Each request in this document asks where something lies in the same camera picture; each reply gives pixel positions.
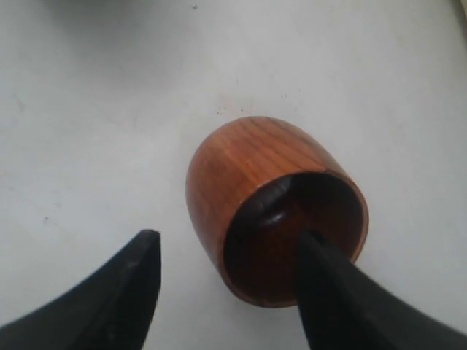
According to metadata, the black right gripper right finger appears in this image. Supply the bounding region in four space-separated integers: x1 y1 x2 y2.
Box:
297 231 466 349

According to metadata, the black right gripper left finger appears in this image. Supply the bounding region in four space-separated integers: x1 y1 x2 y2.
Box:
1 230 161 349

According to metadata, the brown wooden cup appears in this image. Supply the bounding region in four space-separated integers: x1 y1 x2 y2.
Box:
185 116 369 308

